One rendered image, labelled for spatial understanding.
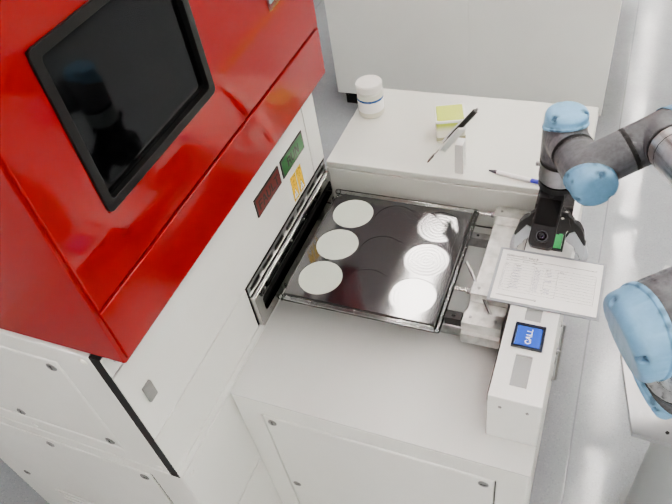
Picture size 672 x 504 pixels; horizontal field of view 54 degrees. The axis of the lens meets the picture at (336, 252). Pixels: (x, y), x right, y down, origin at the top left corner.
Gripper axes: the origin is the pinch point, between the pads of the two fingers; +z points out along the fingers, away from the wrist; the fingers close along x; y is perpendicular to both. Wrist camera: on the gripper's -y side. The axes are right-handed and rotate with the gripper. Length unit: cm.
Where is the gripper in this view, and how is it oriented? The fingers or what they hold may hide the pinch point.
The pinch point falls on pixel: (546, 258)
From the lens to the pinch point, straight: 143.3
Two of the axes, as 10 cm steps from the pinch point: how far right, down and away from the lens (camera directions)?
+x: -9.2, -1.7, 3.4
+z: 1.4, 6.9, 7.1
